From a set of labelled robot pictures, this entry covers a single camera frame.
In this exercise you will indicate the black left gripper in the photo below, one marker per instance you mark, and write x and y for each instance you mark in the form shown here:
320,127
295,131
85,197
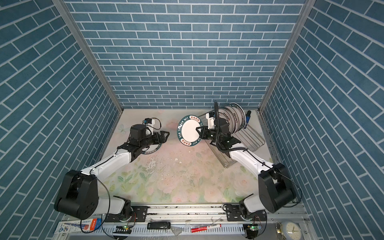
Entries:
152,140

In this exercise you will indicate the right green circuit board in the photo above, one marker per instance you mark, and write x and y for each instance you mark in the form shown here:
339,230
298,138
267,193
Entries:
252,228

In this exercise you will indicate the rearmost plate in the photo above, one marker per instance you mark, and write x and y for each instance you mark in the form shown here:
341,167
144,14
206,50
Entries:
229,114

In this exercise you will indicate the white toothpaste box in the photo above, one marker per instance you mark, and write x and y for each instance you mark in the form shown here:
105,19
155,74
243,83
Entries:
89,225

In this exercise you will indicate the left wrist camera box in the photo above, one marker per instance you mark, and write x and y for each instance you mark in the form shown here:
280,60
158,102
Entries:
138,132

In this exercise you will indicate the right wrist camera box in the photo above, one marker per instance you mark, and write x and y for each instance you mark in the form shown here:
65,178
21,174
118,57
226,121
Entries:
211,117

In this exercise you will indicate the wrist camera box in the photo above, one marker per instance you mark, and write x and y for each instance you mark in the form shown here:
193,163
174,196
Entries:
211,117
138,132

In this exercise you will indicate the left green circuit board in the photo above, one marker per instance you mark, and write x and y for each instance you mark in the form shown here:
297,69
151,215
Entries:
122,230

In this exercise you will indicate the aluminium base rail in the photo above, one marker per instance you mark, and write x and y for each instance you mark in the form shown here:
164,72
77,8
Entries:
188,216

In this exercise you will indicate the aluminium corner frame post left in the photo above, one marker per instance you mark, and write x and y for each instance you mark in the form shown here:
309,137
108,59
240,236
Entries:
81,41

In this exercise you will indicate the aluminium corner frame post right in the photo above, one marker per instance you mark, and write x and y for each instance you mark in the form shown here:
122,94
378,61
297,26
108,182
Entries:
303,16

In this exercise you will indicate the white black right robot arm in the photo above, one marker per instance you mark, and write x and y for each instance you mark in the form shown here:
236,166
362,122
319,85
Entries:
275,187

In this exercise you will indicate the red marker pen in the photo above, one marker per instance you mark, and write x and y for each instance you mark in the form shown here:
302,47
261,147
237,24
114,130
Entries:
205,228

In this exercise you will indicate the white analog clock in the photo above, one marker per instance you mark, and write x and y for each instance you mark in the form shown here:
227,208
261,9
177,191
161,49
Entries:
289,230

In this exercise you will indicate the chrome wire dish rack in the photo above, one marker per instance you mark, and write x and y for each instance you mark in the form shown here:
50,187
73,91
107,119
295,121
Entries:
250,141

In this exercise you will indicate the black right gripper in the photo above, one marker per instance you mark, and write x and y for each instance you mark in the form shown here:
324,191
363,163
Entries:
205,132

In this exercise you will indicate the black rectangular device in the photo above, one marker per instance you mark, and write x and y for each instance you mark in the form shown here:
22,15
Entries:
159,226

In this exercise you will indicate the aluminium corner frame post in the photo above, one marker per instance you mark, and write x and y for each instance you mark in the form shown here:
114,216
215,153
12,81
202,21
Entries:
81,41
303,16

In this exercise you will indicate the green circuit board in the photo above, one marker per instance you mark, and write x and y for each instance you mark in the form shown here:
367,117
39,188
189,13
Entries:
122,230
252,228

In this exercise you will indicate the clear plastic bag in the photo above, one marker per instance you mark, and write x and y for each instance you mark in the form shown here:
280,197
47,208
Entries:
176,230

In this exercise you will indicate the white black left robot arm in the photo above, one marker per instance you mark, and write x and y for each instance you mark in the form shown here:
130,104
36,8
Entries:
79,196

